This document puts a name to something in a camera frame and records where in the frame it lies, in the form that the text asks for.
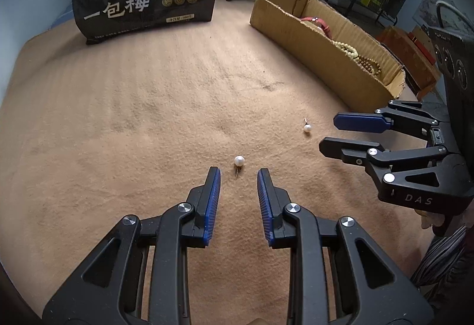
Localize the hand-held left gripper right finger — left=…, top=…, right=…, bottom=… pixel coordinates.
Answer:
left=257, top=167, right=434, bottom=325

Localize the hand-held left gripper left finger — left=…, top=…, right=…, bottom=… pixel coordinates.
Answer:
left=42, top=166, right=222, bottom=325

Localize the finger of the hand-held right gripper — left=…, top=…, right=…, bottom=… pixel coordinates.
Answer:
left=333, top=100, right=449, bottom=140
left=319, top=137, right=471, bottom=214

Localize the long wooden bead necklace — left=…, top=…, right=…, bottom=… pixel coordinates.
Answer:
left=353, top=55, right=382, bottom=77

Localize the cardboard box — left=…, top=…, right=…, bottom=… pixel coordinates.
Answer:
left=249, top=0, right=407, bottom=111

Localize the cream bead bracelet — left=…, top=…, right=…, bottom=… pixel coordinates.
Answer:
left=333, top=41, right=359, bottom=60

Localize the brown leather strap watch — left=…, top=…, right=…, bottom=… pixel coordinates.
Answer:
left=300, top=16, right=332, bottom=37

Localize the person's right forearm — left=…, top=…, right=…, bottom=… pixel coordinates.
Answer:
left=410, top=225, right=474, bottom=311

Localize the person's right hand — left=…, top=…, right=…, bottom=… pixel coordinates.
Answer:
left=419, top=209, right=447, bottom=228

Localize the wall poster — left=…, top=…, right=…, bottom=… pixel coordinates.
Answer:
left=413, top=0, right=474, bottom=29

